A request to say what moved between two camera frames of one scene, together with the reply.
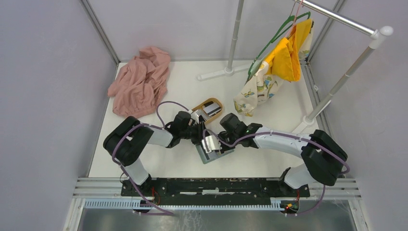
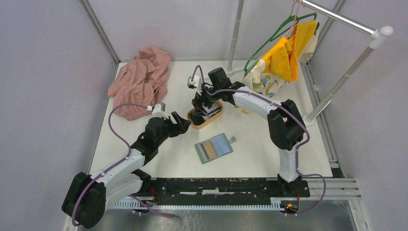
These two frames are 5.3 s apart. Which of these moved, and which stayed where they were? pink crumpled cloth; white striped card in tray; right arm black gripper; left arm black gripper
Moved: left arm black gripper; right arm black gripper
Stayed: pink crumpled cloth; white striped card in tray
